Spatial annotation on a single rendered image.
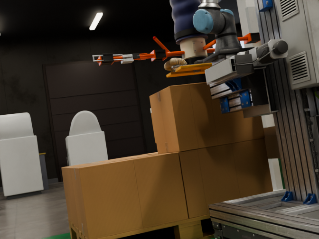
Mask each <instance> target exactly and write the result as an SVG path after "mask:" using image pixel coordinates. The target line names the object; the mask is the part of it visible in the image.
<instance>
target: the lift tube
mask: <svg viewBox="0 0 319 239"><path fill-rule="evenodd" d="M169 1H170V5H171V7H172V18H173V20H174V34H176V33H177V32H179V31H182V30H185V29H189V28H195V27H194V24H193V16H194V14H195V12H196V11H197V10H198V7H199V5H200V4H201V0H169ZM193 37H203V38H204V39H205V40H207V39H208V36H207V34H192V35H188V36H184V37H181V38H179V39H177V40H176V44H177V45H180V42H181V41H182V40H185V39H188V38H193Z"/></svg>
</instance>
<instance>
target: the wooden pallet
mask: <svg viewBox="0 0 319 239"><path fill-rule="evenodd" d="M68 222H69V229H70V236H71V239H88V238H87V237H86V236H85V235H84V234H83V233H82V232H81V231H80V230H79V229H78V228H77V227H76V226H75V225H74V224H73V223H72V222H71V221H70V220H69V219H68ZM208 223H212V221H211V219H210V214H208V215H204V216H199V217H195V218H190V219H189V218H188V219H186V220H181V221H176V222H171V223H167V224H162V225H158V226H153V227H149V228H144V229H140V230H134V231H130V232H126V233H121V234H116V235H112V236H108V237H103V238H99V239H142V238H147V237H151V236H155V235H159V234H164V233H168V232H173V231H174V234H175V239H212V238H215V237H214V233H215V231H209V232H205V233H203V232H202V225H204V224H208Z"/></svg>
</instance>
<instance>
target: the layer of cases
mask: <svg viewBox="0 0 319 239"><path fill-rule="evenodd" d="M61 169H62V176H63V183H64V190H65V196H66V206H67V213H68V219H69V220H70V221H71V222H72V223H73V224H74V225H75V226H76V227H77V228H78V229H79V230H80V231H81V232H82V233H83V234H84V235H85V236H86V237H87V238H88V239H99V238H103V237H108V236H112V235H116V234H121V233H126V232H130V231H134V230H140V229H144V228H149V227H153V226H158V225H162V224H167V223H171V222H176V221H181V220H186V219H188V218H189V219H190V218H195V217H199V216H204V215H208V214H210V213H209V206H208V205H210V204H214V203H219V202H225V201H229V200H234V199H239V198H244V197H248V196H253V195H258V194H262V193H268V192H273V187H272V180H271V174H270V168H269V162H268V156H267V151H266V145H265V139H264V138H261V139H255V140H249V141H243V142H237V143H231V144H225V145H219V146H214V147H206V148H200V149H193V150H188V151H182V152H172V153H161V154H158V152H155V153H149V154H143V155H137V156H129V157H123V158H117V159H110V160H104V161H98V162H92V163H86V164H80V165H72V166H66V167H62V168H61Z"/></svg>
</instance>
